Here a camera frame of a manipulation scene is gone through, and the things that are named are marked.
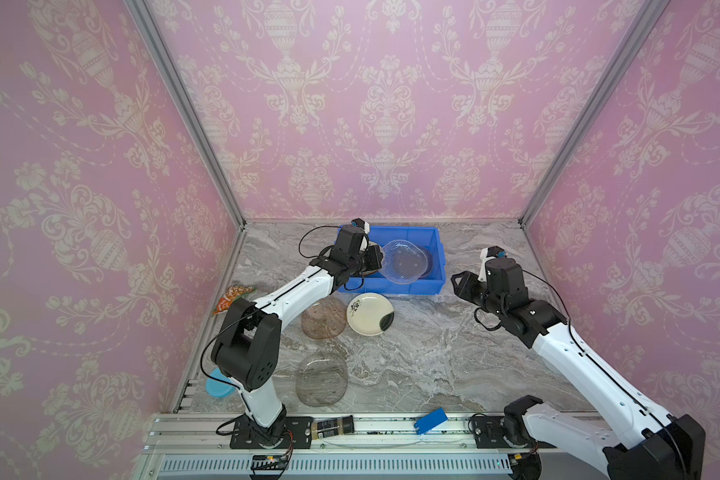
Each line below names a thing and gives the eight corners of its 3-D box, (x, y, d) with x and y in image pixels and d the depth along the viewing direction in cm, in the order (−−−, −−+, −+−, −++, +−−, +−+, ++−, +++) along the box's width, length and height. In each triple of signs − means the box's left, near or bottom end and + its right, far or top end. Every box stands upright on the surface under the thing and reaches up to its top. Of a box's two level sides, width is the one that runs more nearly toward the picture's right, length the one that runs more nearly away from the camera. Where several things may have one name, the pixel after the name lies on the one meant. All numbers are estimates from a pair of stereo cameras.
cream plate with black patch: (345, 336, 92) (345, 333, 91) (347, 295, 102) (347, 292, 100) (395, 336, 92) (395, 333, 91) (392, 295, 102) (393, 292, 100)
